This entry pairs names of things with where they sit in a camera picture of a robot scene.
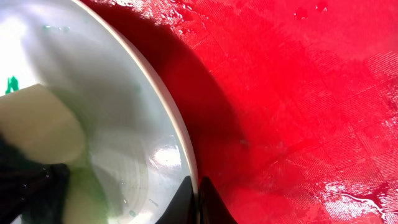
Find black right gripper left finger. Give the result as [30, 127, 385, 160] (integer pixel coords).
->
[156, 176, 197, 224]

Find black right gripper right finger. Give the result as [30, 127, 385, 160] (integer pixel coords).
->
[199, 177, 237, 224]

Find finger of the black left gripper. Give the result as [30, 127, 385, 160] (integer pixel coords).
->
[1, 138, 70, 224]

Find green yellow sponge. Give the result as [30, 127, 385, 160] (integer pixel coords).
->
[1, 84, 108, 224]

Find light blue plate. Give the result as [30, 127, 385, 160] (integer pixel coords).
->
[1, 0, 200, 223]

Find red plastic tray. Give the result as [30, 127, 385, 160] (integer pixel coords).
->
[87, 0, 397, 223]

